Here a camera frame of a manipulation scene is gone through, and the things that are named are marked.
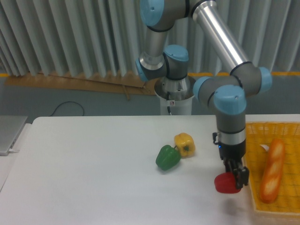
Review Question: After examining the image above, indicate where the green bell pepper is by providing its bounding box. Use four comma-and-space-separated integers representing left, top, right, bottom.
155, 145, 181, 171

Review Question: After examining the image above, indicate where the black floor cable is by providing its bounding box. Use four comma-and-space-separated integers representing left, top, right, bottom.
48, 101, 85, 117

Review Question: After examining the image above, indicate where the red bell pepper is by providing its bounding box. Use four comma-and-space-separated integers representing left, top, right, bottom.
214, 172, 241, 194

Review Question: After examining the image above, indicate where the flat brown cardboard sheet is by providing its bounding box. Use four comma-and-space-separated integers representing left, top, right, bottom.
5, 70, 156, 100

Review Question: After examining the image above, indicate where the yellow bell pepper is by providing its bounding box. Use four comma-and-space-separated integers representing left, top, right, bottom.
174, 133, 195, 158

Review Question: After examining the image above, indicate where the silver laptop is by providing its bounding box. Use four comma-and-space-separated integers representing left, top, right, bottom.
0, 115, 27, 156

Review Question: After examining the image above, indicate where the toy baguette bread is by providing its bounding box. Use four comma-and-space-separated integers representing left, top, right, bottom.
259, 138, 285, 203

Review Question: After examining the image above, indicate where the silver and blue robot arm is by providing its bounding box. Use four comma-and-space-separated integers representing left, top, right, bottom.
135, 0, 272, 189

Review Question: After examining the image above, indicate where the yellow woven basket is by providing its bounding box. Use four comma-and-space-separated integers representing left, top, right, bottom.
244, 122, 300, 217

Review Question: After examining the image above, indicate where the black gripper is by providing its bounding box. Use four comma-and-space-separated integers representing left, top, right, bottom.
218, 142, 249, 189

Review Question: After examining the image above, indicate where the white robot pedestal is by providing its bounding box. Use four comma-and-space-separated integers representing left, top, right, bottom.
154, 76, 195, 115

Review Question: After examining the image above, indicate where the white tag in basket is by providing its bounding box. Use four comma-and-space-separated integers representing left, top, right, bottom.
260, 144, 270, 152

